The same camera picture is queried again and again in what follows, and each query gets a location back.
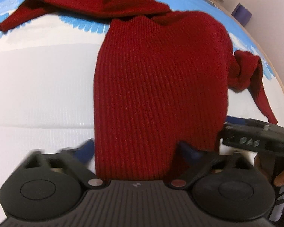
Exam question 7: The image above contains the dark red knit sweater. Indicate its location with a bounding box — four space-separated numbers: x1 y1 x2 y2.
0 0 277 180

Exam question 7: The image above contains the blue white patterned bedsheet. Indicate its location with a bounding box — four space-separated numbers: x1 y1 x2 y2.
0 0 261 184

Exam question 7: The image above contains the purple box by wall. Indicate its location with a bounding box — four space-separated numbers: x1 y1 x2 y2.
231 3 252 27

